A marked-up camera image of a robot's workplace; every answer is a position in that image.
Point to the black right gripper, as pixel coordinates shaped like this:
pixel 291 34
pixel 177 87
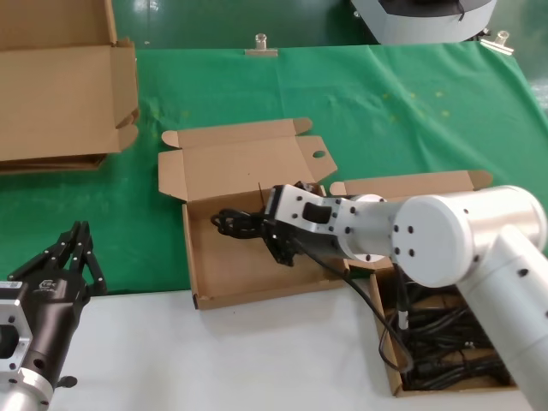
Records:
pixel 323 249

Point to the large open cardboard box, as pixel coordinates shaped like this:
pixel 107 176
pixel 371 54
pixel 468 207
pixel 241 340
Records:
pixel 55 103

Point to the grey machine base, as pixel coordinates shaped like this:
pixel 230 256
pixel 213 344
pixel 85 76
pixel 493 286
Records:
pixel 428 25

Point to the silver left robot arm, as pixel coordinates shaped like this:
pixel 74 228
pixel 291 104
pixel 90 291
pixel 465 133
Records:
pixel 25 389

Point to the metal binder clip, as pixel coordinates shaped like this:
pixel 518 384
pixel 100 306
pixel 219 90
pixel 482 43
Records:
pixel 498 43
pixel 261 51

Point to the green tablecloth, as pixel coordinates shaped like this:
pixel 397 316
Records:
pixel 385 107

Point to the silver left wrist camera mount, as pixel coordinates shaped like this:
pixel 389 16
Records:
pixel 13 334

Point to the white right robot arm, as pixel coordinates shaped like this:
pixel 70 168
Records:
pixel 449 235

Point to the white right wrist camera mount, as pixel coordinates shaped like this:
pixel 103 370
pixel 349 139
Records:
pixel 291 205

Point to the small open cardboard box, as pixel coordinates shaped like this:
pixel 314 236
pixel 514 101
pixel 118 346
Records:
pixel 411 184
pixel 240 265

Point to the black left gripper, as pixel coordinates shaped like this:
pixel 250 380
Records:
pixel 51 312

